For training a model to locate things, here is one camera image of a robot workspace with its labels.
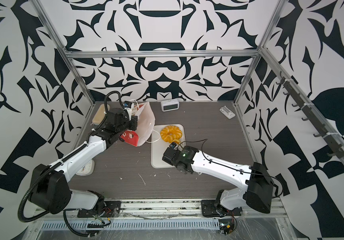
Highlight red white paper bag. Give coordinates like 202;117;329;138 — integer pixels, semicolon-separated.
121;101;156;147

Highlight yellow fake braided bread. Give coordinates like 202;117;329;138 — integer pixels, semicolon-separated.
160;125;183;144

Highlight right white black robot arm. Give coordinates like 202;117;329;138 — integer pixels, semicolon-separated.
163;144;274;218

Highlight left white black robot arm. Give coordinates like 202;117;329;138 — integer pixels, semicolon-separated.
19;101;138;215

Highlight beige glasses case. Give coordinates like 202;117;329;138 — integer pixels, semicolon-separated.
92;104;106;126

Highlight white plastic tray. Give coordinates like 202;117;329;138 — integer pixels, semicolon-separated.
151;125;173;169

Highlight white digital alarm clock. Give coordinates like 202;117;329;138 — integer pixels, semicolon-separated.
161;99;180;112

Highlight small white remote device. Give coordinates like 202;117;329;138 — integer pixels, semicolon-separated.
220;106;236;120

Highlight small green circuit board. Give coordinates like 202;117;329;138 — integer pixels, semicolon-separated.
219;218;238;235

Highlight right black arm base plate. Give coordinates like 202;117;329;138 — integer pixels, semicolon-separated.
201;200;243;218

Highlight white perforated cable duct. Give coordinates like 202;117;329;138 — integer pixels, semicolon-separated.
41;219;220;231

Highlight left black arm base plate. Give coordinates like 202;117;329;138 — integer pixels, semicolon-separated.
77;201;122;218

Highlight grey wall hook rack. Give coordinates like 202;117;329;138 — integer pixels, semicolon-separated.
277;72;344;159

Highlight black corrugated cable hose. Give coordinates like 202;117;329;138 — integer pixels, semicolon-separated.
17;90;126;238

